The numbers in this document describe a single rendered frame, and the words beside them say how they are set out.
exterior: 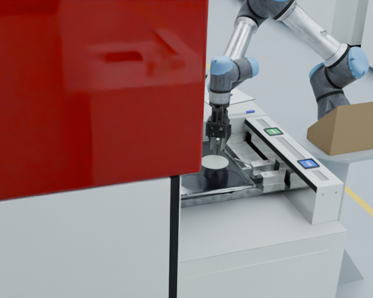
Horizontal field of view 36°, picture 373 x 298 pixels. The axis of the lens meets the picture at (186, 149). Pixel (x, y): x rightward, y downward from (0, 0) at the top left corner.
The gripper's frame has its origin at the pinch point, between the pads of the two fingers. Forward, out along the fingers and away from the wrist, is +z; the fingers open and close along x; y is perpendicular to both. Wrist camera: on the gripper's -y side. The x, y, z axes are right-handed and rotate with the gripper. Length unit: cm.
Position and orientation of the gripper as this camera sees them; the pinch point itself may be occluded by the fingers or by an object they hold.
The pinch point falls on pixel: (217, 150)
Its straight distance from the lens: 206.7
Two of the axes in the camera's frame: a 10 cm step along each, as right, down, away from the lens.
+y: -2.1, 4.3, -8.8
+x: 9.8, 1.2, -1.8
